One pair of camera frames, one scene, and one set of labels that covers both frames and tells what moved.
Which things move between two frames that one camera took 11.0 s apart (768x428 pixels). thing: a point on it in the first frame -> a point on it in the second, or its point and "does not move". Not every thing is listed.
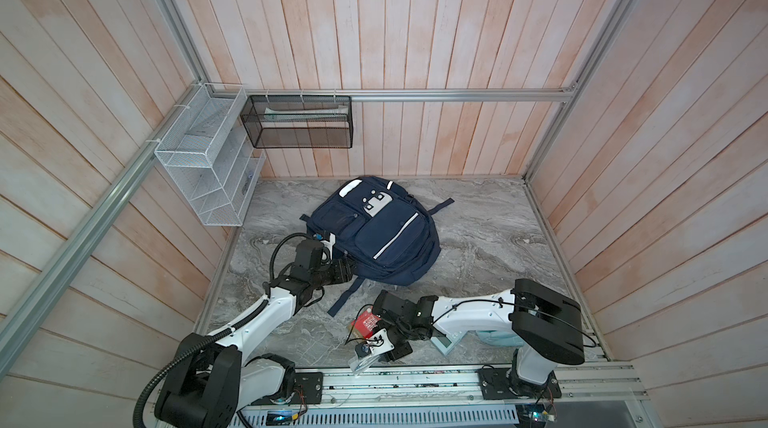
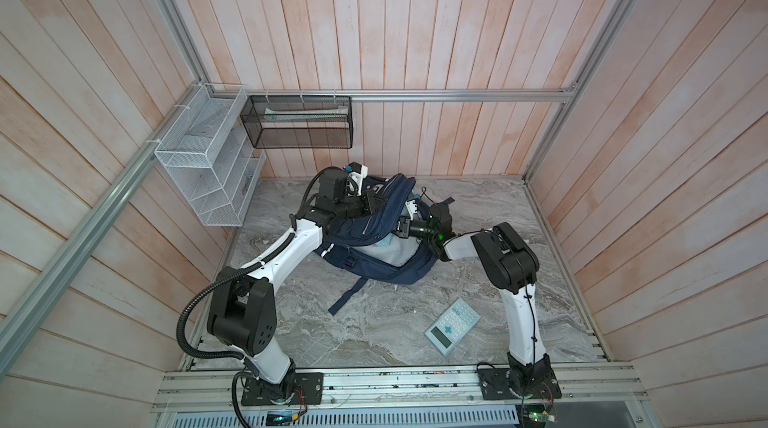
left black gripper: x=341 y=270 -> x=369 y=207
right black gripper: x=398 y=349 -> x=402 y=221
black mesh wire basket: x=299 y=121 does not move
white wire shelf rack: x=212 y=155 does not move
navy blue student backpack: x=391 y=236 does not move
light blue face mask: x=501 y=337 -> x=385 y=241
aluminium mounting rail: x=592 y=393 does not move
